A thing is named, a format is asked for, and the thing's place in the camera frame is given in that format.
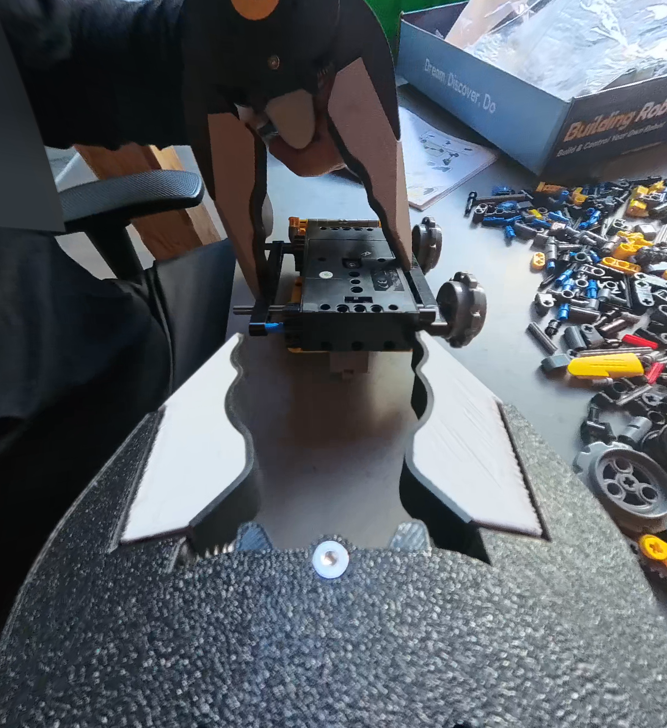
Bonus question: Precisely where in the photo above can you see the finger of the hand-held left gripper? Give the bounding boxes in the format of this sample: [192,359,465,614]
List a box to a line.
[325,57,414,268]
[207,108,277,311]

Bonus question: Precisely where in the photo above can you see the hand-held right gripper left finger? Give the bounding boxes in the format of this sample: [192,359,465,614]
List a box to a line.
[122,334,263,555]

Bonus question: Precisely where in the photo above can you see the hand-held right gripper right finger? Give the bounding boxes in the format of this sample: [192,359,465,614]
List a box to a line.
[400,333,546,565]

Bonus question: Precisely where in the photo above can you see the black yellow toy block vehicle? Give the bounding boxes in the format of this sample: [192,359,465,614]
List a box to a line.
[234,216,488,376]

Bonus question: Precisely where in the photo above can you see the grey desk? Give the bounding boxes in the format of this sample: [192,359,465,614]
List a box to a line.
[228,85,667,655]

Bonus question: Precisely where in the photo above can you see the person's left hand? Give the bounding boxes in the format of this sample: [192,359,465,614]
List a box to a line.
[239,88,350,178]

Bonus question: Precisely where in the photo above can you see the instruction booklet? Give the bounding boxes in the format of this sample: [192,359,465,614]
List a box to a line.
[396,105,499,211]

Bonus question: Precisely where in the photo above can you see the blue cardboard kit box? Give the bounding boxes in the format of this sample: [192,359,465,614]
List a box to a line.
[396,0,667,177]

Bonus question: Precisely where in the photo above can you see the pile of building block parts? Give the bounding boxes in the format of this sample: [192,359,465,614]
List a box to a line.
[467,176,667,598]

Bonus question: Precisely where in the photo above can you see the crumpled clear plastic bags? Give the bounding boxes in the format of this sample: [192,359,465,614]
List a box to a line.
[444,0,667,100]

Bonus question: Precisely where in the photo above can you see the wooden post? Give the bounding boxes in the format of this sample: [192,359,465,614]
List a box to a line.
[74,142,220,262]

